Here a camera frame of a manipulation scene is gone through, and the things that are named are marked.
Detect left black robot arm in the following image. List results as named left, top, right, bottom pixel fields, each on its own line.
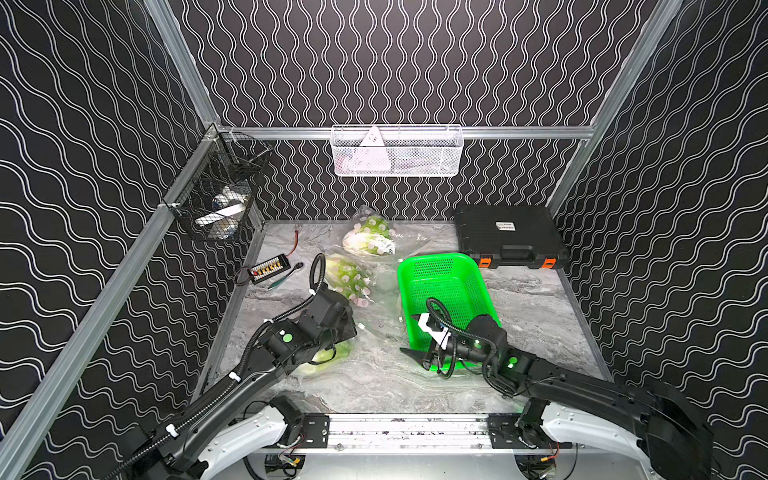
left=105, top=253, right=357, bottom=479

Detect pink triangle card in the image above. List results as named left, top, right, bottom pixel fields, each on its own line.
left=348, top=126, right=392, bottom=175

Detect white items in black basket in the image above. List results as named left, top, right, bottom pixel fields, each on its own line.
left=194, top=186, right=251, bottom=240

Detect white wire wall basket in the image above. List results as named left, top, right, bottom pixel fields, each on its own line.
left=329, top=124, right=465, bottom=178

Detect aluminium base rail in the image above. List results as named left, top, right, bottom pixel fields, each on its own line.
left=167, top=411, right=652, bottom=454

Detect black wire wall basket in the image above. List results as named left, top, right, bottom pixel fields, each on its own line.
left=170, top=132, right=275, bottom=243

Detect far bagged chinese cabbage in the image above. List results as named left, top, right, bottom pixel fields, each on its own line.
left=341, top=205, right=431, bottom=258

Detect middle bagged chinese cabbage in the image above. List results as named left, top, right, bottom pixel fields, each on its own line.
left=325, top=253, right=398, bottom=309

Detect black tool case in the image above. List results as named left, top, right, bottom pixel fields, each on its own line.
left=454, top=205, right=570, bottom=269

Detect zip-top bag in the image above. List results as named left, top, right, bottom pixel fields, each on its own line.
left=285, top=305, right=434, bottom=391

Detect bagged chinese cabbage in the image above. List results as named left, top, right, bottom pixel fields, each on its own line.
left=341, top=205, right=431, bottom=258
left=325, top=253, right=398, bottom=309

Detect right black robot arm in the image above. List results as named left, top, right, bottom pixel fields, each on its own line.
left=404, top=297, right=713, bottom=479

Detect green plastic basket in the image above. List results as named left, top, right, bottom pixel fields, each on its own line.
left=397, top=253, right=501, bottom=352

